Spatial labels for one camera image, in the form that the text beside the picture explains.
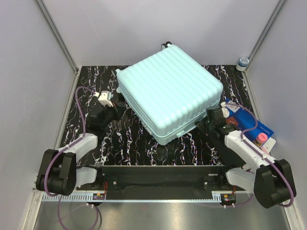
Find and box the pink cap small bottle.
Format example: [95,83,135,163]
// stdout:
[254,133,268,148]

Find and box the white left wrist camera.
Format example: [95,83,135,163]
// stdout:
[94,91,114,107]

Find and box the red brown travel adapter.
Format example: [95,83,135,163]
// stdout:
[226,116,238,127]

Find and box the mint green suitcase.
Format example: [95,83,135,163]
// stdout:
[116,42,223,145]

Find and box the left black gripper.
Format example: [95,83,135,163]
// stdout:
[100,101,125,129]

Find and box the blue white jar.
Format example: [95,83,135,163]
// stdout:
[236,57,249,71]

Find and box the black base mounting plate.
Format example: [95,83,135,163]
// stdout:
[77,165,242,202]

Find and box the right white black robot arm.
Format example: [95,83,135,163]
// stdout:
[197,105,296,208]

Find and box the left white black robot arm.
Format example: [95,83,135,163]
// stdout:
[35,105,126,196]

